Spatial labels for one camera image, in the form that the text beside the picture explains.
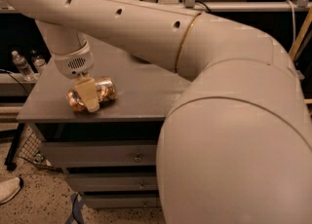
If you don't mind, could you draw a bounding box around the clear water bottle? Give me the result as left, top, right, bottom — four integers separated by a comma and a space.
12, 51, 36, 82
30, 50, 47, 74

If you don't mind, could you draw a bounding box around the grey drawer cabinet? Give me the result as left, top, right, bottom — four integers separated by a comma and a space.
18, 39, 189, 208

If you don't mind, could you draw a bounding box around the clear water bottle left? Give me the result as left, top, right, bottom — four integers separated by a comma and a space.
12, 51, 36, 82

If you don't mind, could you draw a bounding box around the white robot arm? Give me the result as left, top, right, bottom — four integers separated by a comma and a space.
8, 0, 312, 224

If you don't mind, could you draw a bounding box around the wire mesh basket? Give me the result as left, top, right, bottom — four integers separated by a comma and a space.
18, 132, 61, 172

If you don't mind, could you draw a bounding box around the white shoe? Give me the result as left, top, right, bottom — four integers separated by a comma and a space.
0, 177, 23, 205

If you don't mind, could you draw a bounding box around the blue strap on floor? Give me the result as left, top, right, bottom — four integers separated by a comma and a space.
64, 192, 86, 224

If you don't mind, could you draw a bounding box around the clear water bottle right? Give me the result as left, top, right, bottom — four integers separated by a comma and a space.
30, 50, 47, 74

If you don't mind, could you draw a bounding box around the crushed orange soda can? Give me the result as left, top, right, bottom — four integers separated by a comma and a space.
66, 76, 117, 112

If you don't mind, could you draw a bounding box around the black cable left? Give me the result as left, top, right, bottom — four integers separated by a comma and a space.
0, 68, 31, 96

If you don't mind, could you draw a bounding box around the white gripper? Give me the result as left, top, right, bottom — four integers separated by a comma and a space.
54, 42, 99, 112

